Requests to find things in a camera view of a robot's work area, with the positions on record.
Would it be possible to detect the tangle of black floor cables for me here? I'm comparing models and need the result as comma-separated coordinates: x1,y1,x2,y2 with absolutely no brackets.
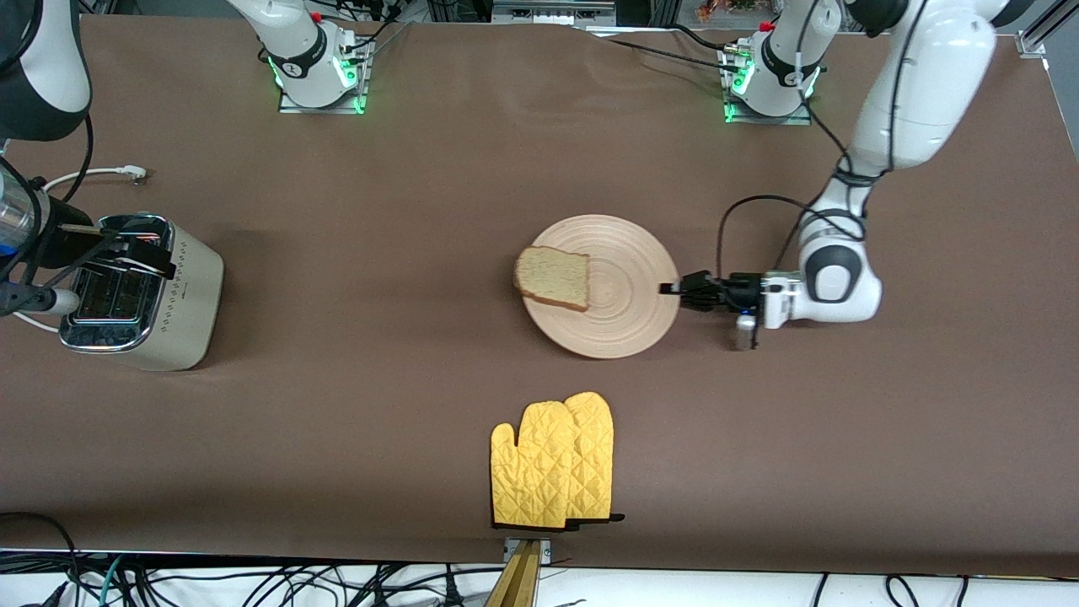
0,510,507,607

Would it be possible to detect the wooden beam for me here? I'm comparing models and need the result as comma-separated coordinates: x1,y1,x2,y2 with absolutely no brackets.
484,540,540,607

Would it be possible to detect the white toaster power cord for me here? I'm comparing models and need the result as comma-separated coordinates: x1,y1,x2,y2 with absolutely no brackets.
13,165,149,332

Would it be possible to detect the small metal bracket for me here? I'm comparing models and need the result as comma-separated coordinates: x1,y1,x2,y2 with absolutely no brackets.
502,537,552,564

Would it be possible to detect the aluminium frame profile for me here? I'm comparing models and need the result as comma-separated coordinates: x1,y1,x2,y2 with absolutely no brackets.
1014,0,1079,60

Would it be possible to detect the black cable to arm base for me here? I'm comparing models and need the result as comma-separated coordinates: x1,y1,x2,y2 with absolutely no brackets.
605,24,744,73

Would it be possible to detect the yellow quilted oven mitt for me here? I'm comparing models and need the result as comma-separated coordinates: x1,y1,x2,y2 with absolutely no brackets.
491,401,579,530
563,391,626,526

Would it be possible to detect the round wooden plate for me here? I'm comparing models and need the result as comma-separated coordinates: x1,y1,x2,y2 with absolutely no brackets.
522,214,680,361

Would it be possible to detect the teal cable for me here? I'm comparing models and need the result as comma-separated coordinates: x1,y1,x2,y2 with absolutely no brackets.
98,554,129,607

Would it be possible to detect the grey power strip box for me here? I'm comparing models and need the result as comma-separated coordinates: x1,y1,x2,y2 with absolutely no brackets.
491,0,618,27

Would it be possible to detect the cream and chrome toaster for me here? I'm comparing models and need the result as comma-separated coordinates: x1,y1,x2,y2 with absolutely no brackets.
57,212,225,372

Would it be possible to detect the slice of brown bread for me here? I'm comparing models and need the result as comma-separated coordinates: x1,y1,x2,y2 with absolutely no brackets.
513,245,592,314

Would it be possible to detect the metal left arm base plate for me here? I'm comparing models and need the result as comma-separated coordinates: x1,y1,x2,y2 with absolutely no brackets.
722,44,813,126

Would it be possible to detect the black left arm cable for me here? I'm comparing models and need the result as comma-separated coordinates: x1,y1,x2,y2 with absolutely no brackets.
717,0,910,287

